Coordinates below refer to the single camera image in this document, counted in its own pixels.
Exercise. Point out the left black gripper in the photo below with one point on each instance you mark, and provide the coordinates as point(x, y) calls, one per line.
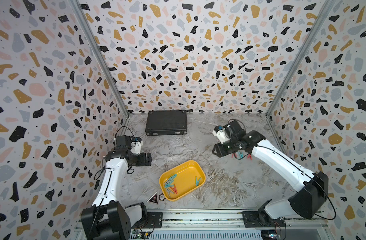
point(141, 161)

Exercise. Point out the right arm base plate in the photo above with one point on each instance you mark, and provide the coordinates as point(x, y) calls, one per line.
point(255, 219)

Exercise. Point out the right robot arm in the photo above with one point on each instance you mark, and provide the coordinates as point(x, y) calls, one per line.
point(311, 189)

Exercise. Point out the frame aluminium post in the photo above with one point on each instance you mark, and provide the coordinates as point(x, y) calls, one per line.
point(75, 6)
point(325, 10)

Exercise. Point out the yellow plastic storage tray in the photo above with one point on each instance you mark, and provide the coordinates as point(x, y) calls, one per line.
point(185, 180)

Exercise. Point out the right frame aluminium post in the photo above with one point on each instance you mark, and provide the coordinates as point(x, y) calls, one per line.
point(325, 10)

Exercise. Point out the black hard case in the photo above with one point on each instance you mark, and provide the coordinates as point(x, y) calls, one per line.
point(163, 123)

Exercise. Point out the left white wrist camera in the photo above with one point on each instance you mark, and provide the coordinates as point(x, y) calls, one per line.
point(136, 144)

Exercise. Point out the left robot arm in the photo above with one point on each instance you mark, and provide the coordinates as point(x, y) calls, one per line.
point(107, 218)

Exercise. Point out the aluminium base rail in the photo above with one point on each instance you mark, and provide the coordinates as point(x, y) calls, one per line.
point(227, 224)

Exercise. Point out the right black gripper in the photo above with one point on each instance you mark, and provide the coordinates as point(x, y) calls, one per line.
point(219, 151)

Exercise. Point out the left frame aluminium post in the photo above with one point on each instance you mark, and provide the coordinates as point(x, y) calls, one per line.
point(75, 6)

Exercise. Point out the black triangle marker sticker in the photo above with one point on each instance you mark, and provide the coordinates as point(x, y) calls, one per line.
point(154, 199)

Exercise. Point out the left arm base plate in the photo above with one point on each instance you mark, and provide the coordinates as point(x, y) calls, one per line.
point(151, 220)

